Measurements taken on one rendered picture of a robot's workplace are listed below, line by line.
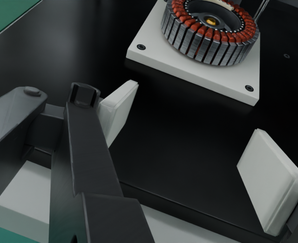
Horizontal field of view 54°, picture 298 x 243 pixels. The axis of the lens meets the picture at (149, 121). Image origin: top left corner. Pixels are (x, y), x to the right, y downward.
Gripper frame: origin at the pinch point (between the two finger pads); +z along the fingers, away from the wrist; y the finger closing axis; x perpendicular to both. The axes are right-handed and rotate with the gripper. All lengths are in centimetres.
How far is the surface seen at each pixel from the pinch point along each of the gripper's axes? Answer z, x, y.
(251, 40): 18.3, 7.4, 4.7
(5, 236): 54, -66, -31
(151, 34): 19.2, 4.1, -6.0
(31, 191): 2.9, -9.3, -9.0
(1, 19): 18.1, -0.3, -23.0
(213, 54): 16.4, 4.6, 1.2
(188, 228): 4.4, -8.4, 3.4
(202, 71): 16.5, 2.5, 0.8
